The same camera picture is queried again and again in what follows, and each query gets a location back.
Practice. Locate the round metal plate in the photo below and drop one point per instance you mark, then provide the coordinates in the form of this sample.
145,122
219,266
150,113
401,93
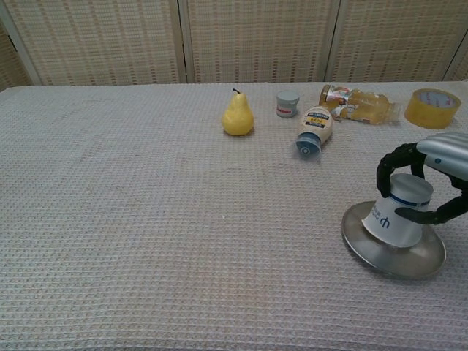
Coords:
402,263

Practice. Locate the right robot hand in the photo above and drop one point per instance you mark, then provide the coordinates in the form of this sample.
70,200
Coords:
449,153

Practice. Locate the yellow pear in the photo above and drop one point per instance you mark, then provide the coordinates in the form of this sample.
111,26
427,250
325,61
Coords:
237,117

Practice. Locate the beige waffle tablecloth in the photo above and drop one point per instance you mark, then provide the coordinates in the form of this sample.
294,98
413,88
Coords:
146,219

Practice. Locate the amber juice bottle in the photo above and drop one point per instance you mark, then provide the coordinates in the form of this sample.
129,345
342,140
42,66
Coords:
365,106

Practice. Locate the white paper cup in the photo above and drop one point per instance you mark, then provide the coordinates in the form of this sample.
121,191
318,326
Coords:
409,188

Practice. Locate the yellow tape roll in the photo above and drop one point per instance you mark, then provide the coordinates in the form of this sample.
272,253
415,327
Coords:
424,115

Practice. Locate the mayonnaise squeeze bottle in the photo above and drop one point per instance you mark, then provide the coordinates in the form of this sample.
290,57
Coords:
317,122

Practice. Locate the small grey-lidded jar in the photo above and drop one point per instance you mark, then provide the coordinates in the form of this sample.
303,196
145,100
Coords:
287,106

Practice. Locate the woven folding screen panel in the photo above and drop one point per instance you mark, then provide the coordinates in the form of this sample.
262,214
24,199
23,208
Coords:
11,69
395,40
98,40
256,40
461,69

